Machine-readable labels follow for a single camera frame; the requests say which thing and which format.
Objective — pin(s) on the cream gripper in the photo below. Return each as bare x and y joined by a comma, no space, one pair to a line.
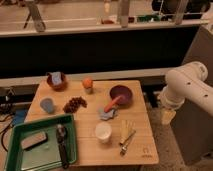
167,116

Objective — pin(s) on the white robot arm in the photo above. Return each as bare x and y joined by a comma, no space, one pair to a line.
185,82

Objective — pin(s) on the metal fork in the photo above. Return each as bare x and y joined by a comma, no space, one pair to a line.
126,143

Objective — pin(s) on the purple bowl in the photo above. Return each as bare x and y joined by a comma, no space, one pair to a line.
124,91

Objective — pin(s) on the blue-grey cloth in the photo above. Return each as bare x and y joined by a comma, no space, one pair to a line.
107,115

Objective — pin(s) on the white paper cup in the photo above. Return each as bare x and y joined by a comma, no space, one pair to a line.
103,132

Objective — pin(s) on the small glass cup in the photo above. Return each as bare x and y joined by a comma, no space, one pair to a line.
89,90

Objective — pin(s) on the orange fruit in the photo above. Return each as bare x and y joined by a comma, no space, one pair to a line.
87,83

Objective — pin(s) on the bunch of dark grapes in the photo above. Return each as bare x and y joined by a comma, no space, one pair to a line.
73,105

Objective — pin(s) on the black ladle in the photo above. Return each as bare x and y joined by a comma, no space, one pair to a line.
61,134

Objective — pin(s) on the blue cup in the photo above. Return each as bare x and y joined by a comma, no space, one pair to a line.
47,105

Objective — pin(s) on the grey sponge block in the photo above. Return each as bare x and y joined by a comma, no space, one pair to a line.
32,140

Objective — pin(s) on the green plastic tray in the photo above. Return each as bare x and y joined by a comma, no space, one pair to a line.
44,156

